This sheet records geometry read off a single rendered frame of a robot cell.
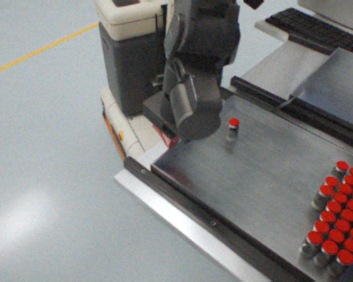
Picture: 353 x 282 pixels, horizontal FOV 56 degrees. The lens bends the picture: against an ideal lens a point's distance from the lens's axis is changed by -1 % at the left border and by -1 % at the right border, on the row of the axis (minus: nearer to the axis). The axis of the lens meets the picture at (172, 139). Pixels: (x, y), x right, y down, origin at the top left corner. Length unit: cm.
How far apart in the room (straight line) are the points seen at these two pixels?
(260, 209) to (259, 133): 18
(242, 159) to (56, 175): 131
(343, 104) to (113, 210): 114
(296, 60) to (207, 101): 58
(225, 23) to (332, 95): 48
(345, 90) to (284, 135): 24
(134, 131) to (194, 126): 114
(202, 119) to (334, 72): 57
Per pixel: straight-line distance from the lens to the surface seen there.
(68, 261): 156
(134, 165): 61
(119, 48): 138
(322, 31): 124
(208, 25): 43
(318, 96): 85
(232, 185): 61
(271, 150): 68
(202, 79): 43
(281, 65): 93
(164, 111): 53
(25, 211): 175
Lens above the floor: 137
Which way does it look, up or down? 46 degrees down
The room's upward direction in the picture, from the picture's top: straight up
